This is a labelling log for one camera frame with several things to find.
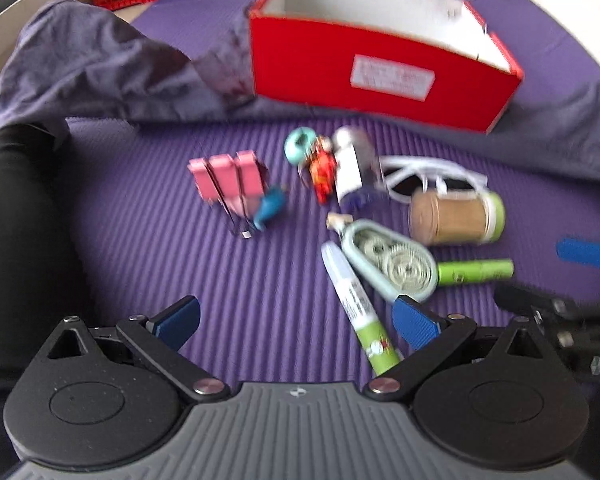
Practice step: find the green highlighter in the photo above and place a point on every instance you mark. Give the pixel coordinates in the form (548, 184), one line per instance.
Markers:
(470, 271)

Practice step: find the person's black trouser leg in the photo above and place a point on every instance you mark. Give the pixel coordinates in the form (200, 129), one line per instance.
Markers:
(20, 235)

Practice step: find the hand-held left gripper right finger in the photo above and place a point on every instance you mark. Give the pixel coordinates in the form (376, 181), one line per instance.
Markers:
(415, 325)

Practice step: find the green and white marker pen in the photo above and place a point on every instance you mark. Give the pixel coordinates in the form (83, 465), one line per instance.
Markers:
(350, 300)

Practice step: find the grey purple cloth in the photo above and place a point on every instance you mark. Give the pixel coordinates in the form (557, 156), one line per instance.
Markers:
(80, 70)

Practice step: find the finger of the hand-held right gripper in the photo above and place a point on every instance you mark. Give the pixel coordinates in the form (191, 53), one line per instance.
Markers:
(530, 300)
(585, 254)

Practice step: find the teal correction tape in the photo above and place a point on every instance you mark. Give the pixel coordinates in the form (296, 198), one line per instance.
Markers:
(400, 265)

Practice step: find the brown jar with green lid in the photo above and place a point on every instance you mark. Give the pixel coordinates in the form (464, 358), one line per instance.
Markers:
(450, 217)

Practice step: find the white spray bottle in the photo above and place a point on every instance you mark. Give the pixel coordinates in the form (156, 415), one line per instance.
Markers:
(350, 170)

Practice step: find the red cardboard box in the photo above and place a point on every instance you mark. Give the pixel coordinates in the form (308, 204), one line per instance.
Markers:
(305, 60)

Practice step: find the pink and blue pig toy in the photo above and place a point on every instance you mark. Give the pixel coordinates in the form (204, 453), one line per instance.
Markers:
(270, 207)

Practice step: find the pink binder clip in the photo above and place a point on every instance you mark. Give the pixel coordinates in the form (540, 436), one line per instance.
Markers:
(250, 180)
(200, 180)
(223, 180)

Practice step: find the white sunglasses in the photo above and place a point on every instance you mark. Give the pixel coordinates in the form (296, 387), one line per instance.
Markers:
(405, 185)

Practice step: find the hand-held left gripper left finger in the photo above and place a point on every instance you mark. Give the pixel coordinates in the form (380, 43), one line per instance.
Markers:
(177, 322)

